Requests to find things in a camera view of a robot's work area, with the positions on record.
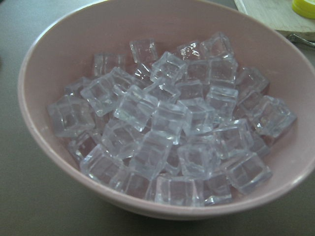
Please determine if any pink bowl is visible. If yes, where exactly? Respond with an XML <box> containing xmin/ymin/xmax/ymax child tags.
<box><xmin>19</xmin><ymin>0</ymin><xmax>315</xmax><ymax>219</ymax></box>

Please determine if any clear ice cubes pile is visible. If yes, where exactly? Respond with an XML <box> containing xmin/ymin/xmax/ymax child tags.
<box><xmin>47</xmin><ymin>32</ymin><xmax>296</xmax><ymax>207</ymax></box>

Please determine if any wooden cutting board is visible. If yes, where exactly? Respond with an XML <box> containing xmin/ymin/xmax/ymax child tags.
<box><xmin>235</xmin><ymin>0</ymin><xmax>315</xmax><ymax>37</ymax></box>

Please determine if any yellow lemon half slice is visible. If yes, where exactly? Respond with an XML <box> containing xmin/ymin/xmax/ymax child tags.
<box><xmin>291</xmin><ymin>0</ymin><xmax>315</xmax><ymax>19</ymax></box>

